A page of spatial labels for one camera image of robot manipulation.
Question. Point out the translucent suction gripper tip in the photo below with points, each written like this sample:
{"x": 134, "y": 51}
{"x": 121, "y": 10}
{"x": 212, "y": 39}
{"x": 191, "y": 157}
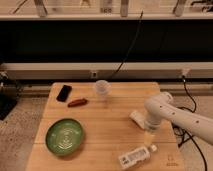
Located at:
{"x": 148, "y": 138}

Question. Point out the white sponge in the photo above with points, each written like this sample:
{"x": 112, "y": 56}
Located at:
{"x": 138, "y": 118}

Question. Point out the white plastic bottle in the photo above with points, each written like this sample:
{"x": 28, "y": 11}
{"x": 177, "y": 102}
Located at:
{"x": 140, "y": 154}

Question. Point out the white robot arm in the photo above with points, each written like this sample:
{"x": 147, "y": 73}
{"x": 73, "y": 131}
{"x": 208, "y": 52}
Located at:
{"x": 160, "y": 107}

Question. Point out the green ceramic bowl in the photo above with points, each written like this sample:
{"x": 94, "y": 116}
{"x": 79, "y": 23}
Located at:
{"x": 64, "y": 137}

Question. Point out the clear plastic cup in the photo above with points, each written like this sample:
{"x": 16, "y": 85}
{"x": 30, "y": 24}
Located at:
{"x": 101, "y": 88}

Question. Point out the brown sausage toy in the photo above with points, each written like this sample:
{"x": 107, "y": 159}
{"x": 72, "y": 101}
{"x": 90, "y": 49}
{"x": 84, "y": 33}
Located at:
{"x": 77, "y": 102}

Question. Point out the black smartphone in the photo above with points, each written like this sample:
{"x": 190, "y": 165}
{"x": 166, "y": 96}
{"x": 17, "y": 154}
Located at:
{"x": 64, "y": 93}

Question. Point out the black equipment at left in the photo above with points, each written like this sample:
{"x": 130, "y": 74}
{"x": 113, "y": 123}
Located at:
{"x": 7, "y": 103}

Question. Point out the white wall outlet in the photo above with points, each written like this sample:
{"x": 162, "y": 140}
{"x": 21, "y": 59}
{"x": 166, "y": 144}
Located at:
{"x": 94, "y": 74}

